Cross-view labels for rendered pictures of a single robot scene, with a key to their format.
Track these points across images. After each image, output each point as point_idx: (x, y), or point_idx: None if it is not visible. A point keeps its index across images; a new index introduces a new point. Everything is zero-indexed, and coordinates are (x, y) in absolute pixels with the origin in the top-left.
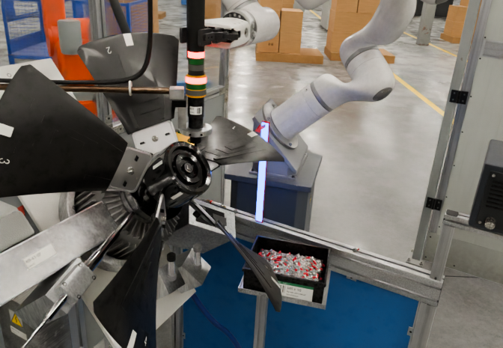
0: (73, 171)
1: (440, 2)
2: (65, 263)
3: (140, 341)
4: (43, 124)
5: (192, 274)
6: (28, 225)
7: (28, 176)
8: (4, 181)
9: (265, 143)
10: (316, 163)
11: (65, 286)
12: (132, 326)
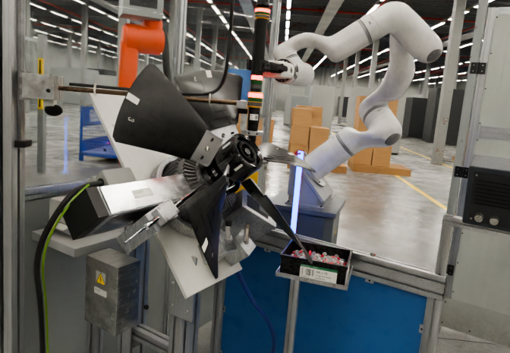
0: (171, 138)
1: (430, 61)
2: (157, 203)
3: (209, 250)
4: (157, 101)
5: (242, 246)
6: (133, 177)
7: (143, 133)
8: (128, 133)
9: (300, 159)
10: (340, 203)
11: (159, 209)
12: (206, 234)
